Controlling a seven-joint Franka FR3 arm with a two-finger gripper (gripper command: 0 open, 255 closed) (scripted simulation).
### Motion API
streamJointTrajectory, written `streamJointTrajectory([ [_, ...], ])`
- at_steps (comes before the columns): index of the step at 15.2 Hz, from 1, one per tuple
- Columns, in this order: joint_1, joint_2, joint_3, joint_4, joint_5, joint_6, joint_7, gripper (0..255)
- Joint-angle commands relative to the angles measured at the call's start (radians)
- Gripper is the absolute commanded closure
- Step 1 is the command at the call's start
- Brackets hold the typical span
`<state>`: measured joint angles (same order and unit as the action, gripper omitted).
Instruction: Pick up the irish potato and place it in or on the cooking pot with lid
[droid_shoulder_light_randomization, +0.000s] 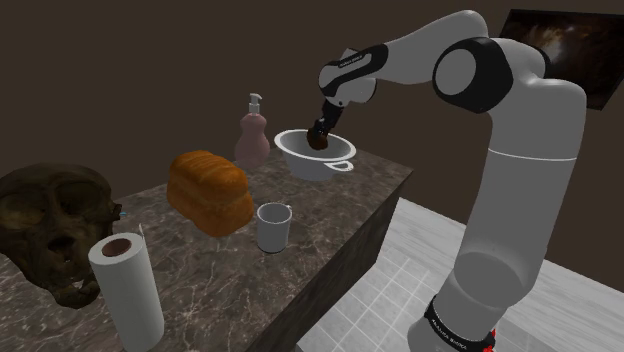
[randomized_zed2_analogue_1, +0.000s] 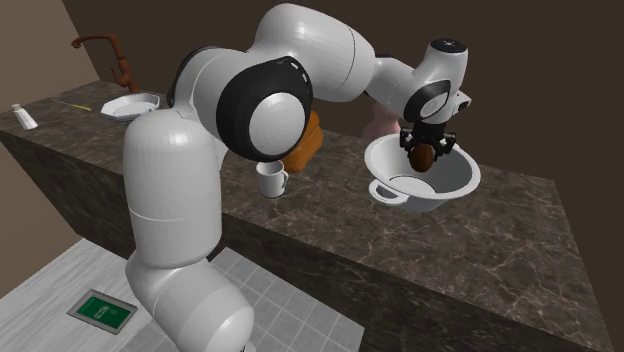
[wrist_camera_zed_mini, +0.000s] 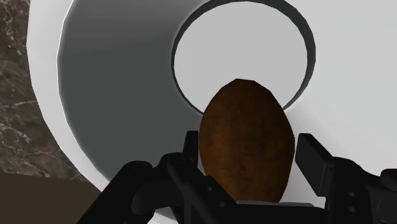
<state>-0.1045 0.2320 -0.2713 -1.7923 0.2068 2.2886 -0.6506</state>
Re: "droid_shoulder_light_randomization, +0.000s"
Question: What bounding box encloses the dark brown round object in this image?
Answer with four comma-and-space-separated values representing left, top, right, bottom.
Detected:
306, 129, 330, 151

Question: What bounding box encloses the pink soap dispenser bottle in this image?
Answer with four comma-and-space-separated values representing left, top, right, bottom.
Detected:
234, 92, 271, 170

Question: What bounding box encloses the white mug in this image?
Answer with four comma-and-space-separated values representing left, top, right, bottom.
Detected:
256, 202, 294, 255

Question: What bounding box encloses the brown bread loaf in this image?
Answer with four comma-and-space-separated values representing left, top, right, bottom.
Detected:
166, 149, 256, 239

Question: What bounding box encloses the marble kitchen counter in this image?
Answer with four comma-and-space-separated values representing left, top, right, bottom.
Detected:
0, 146, 415, 352

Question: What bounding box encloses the white paper towel roll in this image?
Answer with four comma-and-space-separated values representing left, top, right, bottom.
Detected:
88, 223, 166, 352

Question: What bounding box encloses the dark brown skull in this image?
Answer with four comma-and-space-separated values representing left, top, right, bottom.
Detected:
0, 163, 124, 310

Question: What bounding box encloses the white bowl with handle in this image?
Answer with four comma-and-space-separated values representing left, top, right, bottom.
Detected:
273, 128, 358, 183

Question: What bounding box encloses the dark wall picture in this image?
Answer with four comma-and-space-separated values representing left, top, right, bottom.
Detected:
498, 8, 624, 111

